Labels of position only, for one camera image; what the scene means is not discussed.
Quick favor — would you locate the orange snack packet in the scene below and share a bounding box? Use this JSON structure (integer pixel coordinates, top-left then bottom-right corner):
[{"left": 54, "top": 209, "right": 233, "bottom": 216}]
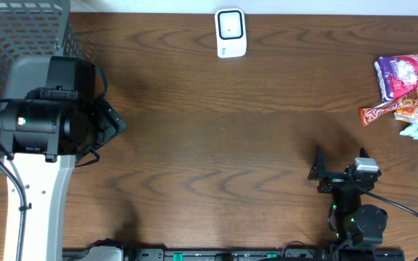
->
[{"left": 393, "top": 106, "right": 418, "bottom": 125}]

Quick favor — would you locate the red chocolate bar wrapper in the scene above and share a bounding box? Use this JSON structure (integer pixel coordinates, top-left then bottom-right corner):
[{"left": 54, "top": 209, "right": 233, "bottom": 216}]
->
[{"left": 359, "top": 88, "right": 418, "bottom": 126}]

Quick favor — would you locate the pink purple tissue pack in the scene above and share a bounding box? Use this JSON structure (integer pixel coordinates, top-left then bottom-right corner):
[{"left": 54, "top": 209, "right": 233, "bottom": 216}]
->
[{"left": 374, "top": 54, "right": 418, "bottom": 102}]

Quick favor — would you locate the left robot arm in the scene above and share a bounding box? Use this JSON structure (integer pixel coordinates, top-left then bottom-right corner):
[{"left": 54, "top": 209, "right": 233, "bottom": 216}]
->
[{"left": 0, "top": 87, "right": 126, "bottom": 260}]

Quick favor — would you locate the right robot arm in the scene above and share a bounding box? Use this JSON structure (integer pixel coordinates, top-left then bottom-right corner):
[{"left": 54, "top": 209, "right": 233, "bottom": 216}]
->
[{"left": 308, "top": 148, "right": 388, "bottom": 260}]

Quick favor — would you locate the white barcode scanner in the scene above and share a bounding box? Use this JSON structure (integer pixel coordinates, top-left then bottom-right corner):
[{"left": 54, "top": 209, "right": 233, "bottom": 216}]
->
[{"left": 214, "top": 8, "right": 247, "bottom": 59}]

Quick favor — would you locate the grey plastic mesh basket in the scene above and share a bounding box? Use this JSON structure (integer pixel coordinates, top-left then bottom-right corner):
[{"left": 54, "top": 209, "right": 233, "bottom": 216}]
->
[{"left": 0, "top": 0, "right": 83, "bottom": 109}]

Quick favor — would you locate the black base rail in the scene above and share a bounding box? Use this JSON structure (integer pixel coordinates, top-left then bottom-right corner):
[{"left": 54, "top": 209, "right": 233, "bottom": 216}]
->
[{"left": 61, "top": 239, "right": 405, "bottom": 261}]

